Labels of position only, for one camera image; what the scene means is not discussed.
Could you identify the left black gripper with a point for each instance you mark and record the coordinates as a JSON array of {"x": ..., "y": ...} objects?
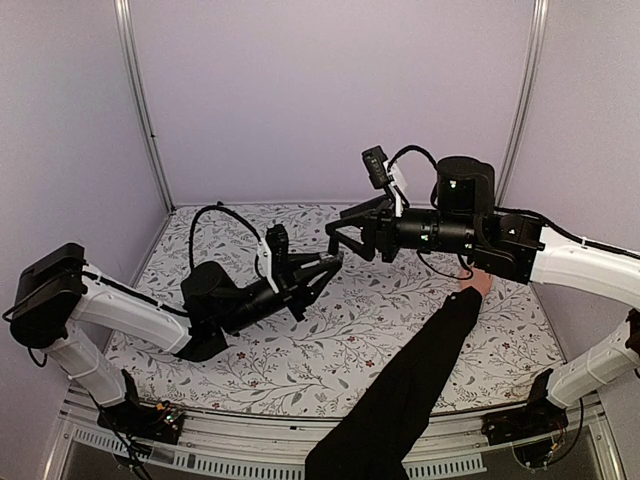
[{"x": 292, "y": 293}]

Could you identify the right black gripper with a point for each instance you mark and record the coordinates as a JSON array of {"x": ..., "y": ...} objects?
[{"x": 377, "y": 229}]

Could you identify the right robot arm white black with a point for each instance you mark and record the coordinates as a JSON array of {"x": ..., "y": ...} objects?
[{"x": 516, "y": 245}]

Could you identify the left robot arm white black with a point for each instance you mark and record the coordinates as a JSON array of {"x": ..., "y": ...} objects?
[{"x": 62, "y": 289}]

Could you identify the black sleeved forearm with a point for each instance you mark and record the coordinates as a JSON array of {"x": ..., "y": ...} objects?
[{"x": 372, "y": 441}]

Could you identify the person's bare hand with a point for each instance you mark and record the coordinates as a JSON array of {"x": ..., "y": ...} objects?
[{"x": 478, "y": 280}]

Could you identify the floral patterned table mat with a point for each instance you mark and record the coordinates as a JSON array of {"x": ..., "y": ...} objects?
[{"x": 321, "y": 366}]

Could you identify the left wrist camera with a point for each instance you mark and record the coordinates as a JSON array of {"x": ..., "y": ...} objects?
[{"x": 271, "y": 255}]

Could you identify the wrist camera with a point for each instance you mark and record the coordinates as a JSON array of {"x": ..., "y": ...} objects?
[
  {"x": 386, "y": 177},
  {"x": 271, "y": 255}
]

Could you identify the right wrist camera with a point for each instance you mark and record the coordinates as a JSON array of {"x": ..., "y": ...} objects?
[{"x": 386, "y": 177}]

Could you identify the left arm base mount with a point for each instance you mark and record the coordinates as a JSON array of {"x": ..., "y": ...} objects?
[{"x": 162, "y": 422}]

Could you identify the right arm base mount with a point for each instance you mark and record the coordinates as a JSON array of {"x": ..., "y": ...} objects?
[{"x": 538, "y": 416}]

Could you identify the right aluminium frame post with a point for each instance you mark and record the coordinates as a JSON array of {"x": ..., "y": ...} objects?
[{"x": 534, "y": 51}]

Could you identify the aluminium frame post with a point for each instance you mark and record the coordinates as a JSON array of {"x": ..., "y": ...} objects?
[
  {"x": 124, "y": 24},
  {"x": 534, "y": 51}
]

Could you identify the left aluminium frame post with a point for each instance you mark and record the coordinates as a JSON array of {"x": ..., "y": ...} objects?
[{"x": 124, "y": 24}]

